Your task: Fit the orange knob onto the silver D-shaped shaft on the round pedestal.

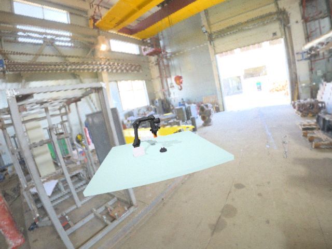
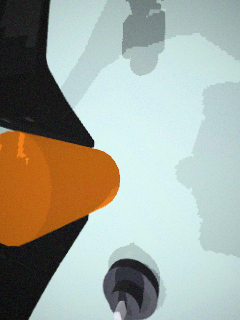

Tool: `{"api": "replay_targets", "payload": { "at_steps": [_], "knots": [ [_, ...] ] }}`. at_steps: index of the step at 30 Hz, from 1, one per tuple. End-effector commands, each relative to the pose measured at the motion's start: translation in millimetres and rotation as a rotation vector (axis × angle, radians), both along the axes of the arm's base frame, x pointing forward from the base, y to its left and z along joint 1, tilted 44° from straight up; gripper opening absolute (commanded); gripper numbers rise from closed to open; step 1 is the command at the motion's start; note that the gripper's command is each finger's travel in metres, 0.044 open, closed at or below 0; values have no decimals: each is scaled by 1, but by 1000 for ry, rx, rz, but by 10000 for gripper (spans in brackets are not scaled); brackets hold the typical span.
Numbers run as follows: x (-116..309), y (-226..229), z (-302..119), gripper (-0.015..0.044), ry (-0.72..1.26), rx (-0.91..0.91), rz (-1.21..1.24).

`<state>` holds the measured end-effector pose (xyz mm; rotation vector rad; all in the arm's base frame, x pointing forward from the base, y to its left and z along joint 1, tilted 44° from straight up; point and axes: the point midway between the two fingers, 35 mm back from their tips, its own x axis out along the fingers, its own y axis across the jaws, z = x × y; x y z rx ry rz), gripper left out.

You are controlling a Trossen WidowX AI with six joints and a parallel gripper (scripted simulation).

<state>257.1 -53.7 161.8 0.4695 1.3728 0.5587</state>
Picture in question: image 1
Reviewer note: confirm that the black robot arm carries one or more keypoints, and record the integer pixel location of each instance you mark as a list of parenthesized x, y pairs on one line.
[(151, 119)]

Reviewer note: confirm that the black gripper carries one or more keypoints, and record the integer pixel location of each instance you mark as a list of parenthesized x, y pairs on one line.
[(153, 129)]

